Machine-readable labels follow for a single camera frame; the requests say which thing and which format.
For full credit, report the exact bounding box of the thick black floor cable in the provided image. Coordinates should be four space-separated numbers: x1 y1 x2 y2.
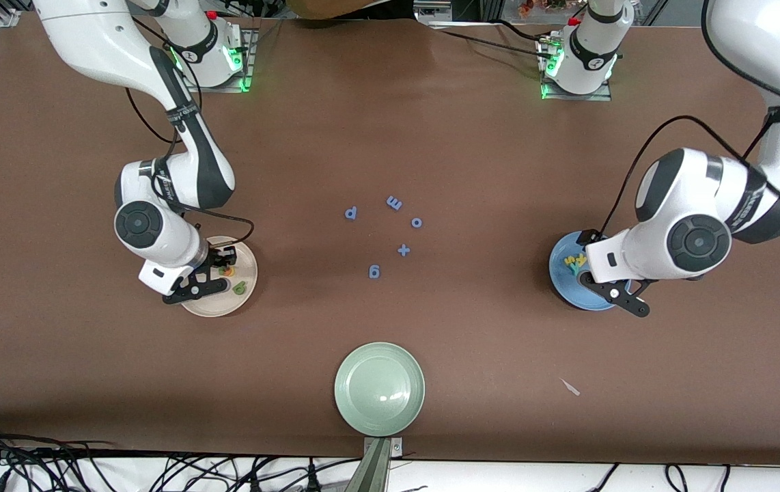
0 437 179 460

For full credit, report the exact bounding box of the green round plate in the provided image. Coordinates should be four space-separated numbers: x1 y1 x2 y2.
334 342 426 437

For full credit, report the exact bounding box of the blue round plate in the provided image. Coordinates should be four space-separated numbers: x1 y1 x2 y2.
548 230 630 312

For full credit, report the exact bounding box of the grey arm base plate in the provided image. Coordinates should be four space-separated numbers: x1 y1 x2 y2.
538 36 613 103
185 26 256 94

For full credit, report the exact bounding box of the black cable on table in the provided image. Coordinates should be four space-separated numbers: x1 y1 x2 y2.
431 19 549 59

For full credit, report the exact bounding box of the orange red decorative object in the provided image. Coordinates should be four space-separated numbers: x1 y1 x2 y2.
517 0 572 16

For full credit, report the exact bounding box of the brown table cover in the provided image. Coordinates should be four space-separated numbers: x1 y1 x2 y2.
0 12 780 467

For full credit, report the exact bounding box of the beige round plate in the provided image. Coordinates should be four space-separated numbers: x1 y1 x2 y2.
180 236 259 318

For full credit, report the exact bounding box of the grey metal post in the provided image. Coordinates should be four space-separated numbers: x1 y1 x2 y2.
344 436 405 492

